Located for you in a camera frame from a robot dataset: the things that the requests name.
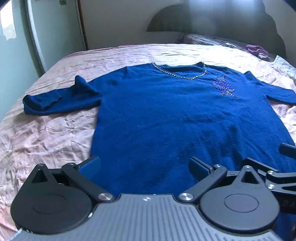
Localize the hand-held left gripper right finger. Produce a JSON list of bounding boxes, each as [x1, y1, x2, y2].
[[178, 157, 260, 202]]

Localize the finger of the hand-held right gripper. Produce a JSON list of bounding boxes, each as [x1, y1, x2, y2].
[[279, 143, 296, 155], [245, 157, 296, 193]]

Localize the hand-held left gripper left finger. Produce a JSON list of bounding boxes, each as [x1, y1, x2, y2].
[[30, 155, 115, 202]]

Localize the blue knit sweater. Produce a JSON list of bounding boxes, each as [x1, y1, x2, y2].
[[22, 62, 296, 241]]

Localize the pink bed sheet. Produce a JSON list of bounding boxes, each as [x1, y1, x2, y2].
[[0, 43, 296, 234]]

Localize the white crumpled blanket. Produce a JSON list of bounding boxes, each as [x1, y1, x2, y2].
[[273, 55, 296, 81]]

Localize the purple cloth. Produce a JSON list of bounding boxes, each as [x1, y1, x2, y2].
[[245, 44, 270, 61]]

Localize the patterned pillow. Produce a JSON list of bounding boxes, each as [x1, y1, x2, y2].
[[177, 33, 249, 49]]

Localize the pale door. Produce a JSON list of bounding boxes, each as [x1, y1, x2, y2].
[[25, 0, 88, 75]]

